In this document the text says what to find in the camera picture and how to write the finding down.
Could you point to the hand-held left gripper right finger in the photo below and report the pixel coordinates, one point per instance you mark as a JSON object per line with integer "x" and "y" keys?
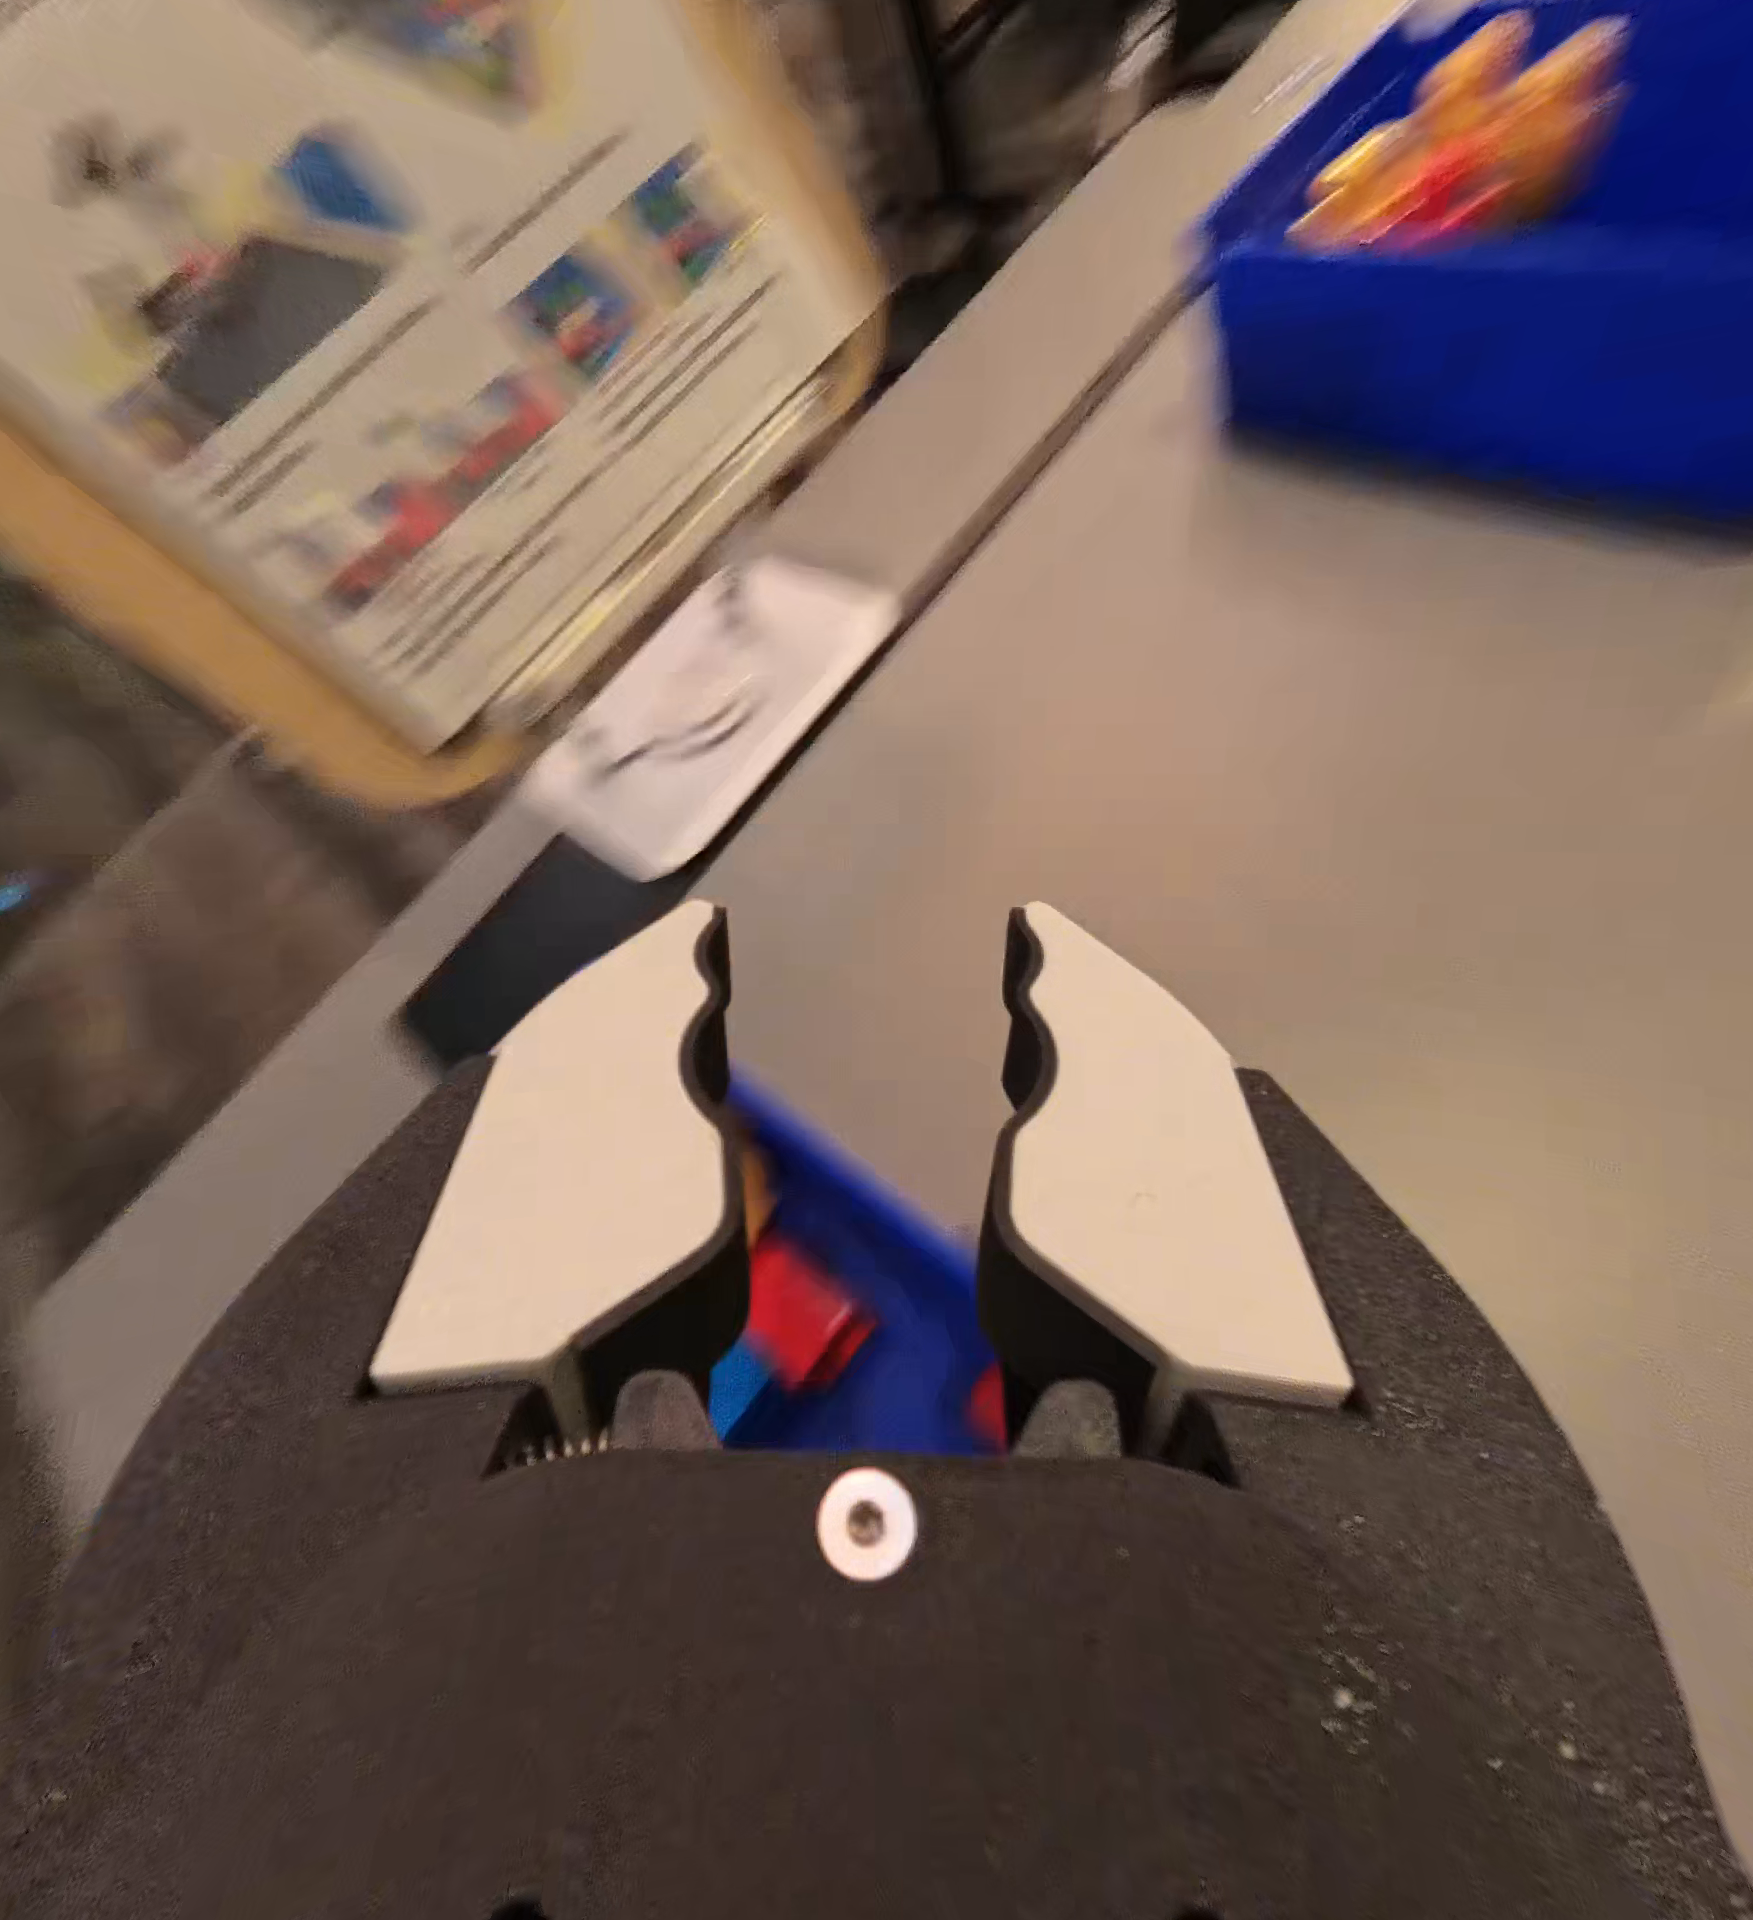
{"x": 1161, "y": 1202}

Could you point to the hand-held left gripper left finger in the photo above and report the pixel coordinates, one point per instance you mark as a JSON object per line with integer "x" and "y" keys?
{"x": 577, "y": 1202}

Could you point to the blue mega block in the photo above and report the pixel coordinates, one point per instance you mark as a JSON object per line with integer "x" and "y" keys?
{"x": 743, "y": 1400}

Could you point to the red mega block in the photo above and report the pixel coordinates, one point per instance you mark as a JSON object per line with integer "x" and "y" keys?
{"x": 991, "y": 1410}
{"x": 809, "y": 1310}

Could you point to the blue plastic bin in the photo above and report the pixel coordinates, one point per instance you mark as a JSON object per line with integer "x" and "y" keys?
{"x": 894, "y": 1246}
{"x": 1540, "y": 377}

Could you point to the group of mega blocks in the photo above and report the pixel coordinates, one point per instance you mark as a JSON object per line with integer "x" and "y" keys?
{"x": 1475, "y": 135}

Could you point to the instruction sheet board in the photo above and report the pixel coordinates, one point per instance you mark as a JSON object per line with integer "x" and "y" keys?
{"x": 369, "y": 329}

